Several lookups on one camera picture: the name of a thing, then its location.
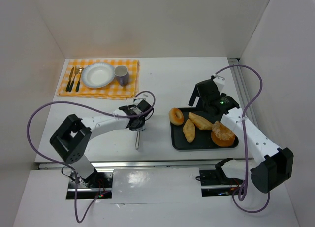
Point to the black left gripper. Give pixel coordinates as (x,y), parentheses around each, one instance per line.
(137,126)

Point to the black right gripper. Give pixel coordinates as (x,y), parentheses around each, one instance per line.
(205,89)

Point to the metal bread tongs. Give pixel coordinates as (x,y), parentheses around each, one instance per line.
(137,142)

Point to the glazed ring bagel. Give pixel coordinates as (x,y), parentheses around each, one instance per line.
(176,117)

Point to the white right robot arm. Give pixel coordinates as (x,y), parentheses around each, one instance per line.
(272,165)

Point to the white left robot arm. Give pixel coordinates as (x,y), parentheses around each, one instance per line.
(71,138)

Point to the long golden bread right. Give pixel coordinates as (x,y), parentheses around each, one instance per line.
(200,122)

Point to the long golden bread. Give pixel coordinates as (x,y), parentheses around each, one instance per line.
(189,130)
(200,122)

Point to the long golden bread left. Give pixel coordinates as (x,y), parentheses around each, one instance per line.
(189,130)

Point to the sugared flower pastry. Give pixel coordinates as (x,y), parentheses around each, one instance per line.
(222,132)

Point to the black plastic tray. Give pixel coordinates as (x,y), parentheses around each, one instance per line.
(202,140)

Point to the yellow checkered cloth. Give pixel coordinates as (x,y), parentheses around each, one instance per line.
(113,90)

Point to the orange round bun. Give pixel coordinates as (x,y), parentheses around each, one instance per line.
(222,143)

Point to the purple ceramic mug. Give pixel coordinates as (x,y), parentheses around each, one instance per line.
(122,75)

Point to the white blue-rimmed plate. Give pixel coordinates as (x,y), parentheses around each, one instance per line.
(97,75)

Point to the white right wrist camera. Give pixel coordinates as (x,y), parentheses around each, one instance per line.
(219,81)

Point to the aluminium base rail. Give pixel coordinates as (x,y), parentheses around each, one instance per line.
(154,164)

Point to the gold spoon black handle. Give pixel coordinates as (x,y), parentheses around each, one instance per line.
(79,80)

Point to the black handled fork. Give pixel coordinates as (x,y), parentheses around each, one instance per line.
(76,71)

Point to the black handled knife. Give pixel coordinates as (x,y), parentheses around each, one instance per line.
(69,79)

